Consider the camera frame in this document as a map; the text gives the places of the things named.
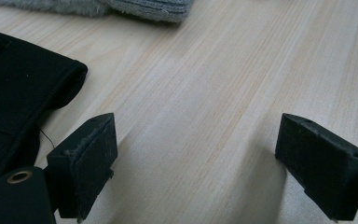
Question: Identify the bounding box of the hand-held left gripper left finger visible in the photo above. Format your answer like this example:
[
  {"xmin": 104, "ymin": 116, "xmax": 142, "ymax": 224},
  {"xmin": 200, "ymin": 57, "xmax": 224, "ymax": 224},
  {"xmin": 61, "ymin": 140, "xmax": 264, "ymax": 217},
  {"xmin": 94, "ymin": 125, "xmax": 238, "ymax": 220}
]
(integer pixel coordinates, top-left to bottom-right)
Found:
[{"xmin": 46, "ymin": 112, "xmax": 119, "ymax": 220}]

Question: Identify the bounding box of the black knit sock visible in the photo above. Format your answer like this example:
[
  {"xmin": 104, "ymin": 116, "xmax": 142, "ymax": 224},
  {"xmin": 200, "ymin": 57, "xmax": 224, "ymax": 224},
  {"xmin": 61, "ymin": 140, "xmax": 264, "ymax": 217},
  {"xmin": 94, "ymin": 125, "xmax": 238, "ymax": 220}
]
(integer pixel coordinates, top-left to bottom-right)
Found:
[{"xmin": 0, "ymin": 27, "xmax": 89, "ymax": 218}]

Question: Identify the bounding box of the grey fuzzy sock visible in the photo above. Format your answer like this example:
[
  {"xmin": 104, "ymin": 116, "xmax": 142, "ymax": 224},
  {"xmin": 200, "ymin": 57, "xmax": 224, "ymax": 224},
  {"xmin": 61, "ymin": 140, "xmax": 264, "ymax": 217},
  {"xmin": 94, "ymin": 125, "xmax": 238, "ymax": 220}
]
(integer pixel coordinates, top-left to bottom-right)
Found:
[{"xmin": 0, "ymin": 0, "xmax": 195, "ymax": 23}]

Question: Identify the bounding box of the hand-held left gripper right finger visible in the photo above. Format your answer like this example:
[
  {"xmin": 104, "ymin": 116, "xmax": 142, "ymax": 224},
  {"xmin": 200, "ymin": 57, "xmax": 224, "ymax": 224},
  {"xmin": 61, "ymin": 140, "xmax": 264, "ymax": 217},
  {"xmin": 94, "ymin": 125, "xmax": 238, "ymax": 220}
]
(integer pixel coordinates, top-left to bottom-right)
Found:
[{"xmin": 274, "ymin": 112, "xmax": 358, "ymax": 222}]

